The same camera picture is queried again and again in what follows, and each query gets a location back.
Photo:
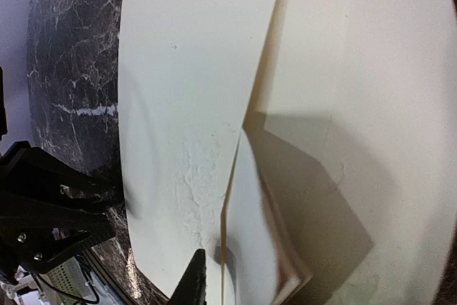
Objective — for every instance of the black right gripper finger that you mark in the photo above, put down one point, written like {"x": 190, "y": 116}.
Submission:
{"x": 191, "y": 289}

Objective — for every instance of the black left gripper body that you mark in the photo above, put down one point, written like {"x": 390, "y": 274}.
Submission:
{"x": 49, "y": 211}

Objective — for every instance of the beige paper envelope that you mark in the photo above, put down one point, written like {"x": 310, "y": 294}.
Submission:
{"x": 307, "y": 146}

